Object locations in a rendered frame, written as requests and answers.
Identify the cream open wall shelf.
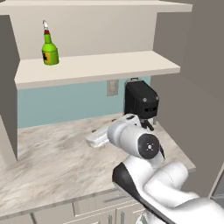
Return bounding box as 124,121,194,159
0,0,193,166

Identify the black coffee machine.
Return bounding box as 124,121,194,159
123,77,160,131

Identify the grey wall socket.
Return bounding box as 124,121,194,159
106,79,120,97

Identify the cream cupboard door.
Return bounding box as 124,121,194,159
115,203,146,224
30,202,76,224
60,208,117,224

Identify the green spray bottle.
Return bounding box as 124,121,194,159
41,19,60,67

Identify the grey drawer handle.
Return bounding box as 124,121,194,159
102,194,129,204

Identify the cream drawer front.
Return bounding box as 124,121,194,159
72,188,138,218

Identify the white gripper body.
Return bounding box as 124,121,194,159
85,126,113,150

